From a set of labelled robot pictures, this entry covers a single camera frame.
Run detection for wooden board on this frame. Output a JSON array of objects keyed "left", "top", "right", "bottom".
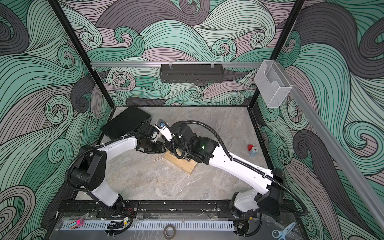
[{"left": 164, "top": 151, "right": 197, "bottom": 175}]

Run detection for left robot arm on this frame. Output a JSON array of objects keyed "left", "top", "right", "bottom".
[{"left": 65, "top": 121, "right": 166, "bottom": 213}]

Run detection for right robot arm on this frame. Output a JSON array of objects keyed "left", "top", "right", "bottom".
[{"left": 155, "top": 120, "right": 308, "bottom": 216}]

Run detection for black case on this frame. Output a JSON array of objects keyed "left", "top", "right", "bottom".
[{"left": 101, "top": 106, "right": 151, "bottom": 139}]

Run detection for tape roll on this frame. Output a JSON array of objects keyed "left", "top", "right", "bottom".
[{"left": 163, "top": 225, "right": 177, "bottom": 240}]

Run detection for blue scissors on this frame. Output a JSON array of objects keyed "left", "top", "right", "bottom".
[{"left": 272, "top": 222, "right": 296, "bottom": 240}]

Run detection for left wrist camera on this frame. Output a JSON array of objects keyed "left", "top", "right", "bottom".
[{"left": 151, "top": 131, "right": 159, "bottom": 142}]

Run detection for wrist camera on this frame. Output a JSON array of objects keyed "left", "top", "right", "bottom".
[
  {"left": 151, "top": 131, "right": 159, "bottom": 142},
  {"left": 155, "top": 119, "right": 173, "bottom": 142}
]

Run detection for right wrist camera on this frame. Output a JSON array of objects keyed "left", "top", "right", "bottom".
[{"left": 155, "top": 119, "right": 173, "bottom": 142}]

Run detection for white slotted cable duct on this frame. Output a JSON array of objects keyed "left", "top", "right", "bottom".
[{"left": 60, "top": 220, "right": 235, "bottom": 231}]

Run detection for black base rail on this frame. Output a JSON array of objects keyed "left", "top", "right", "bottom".
[{"left": 58, "top": 200, "right": 238, "bottom": 219}]

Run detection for aluminium wall rail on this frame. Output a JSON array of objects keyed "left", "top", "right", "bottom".
[{"left": 91, "top": 61, "right": 262, "bottom": 69}]

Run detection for clear plastic wall bin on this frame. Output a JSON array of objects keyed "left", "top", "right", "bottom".
[{"left": 254, "top": 60, "right": 292, "bottom": 109}]

